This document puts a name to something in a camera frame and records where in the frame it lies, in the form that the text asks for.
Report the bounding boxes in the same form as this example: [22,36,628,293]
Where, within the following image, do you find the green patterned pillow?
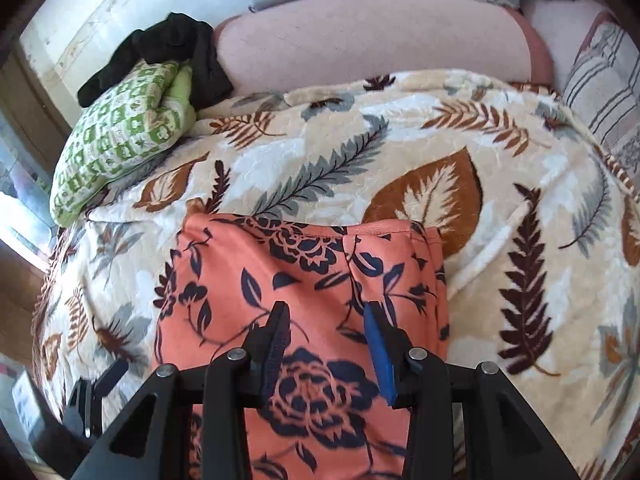
[50,59,197,228]

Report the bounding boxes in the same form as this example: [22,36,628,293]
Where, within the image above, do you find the pink bolster pillow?
[212,0,555,97]

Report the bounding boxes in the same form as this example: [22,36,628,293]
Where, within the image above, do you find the pale floral headboard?
[20,0,251,92]

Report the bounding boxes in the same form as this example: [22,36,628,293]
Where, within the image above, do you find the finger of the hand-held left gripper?
[94,357,131,398]

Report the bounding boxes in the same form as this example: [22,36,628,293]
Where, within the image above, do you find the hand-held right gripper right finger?
[363,301,581,480]

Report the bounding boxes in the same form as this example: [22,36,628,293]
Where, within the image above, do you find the black cloth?
[76,11,235,109]

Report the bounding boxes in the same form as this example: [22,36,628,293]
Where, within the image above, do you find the leaf print blanket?
[30,70,640,480]

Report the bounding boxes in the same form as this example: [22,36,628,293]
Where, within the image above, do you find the orange floral garment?
[152,212,451,480]

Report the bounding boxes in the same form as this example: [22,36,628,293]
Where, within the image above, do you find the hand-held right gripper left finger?
[70,301,291,480]

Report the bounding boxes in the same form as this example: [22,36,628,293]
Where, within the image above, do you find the striped grey cushion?
[560,20,640,181]

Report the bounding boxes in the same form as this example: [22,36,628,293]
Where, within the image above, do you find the brown window frame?
[0,45,76,271]

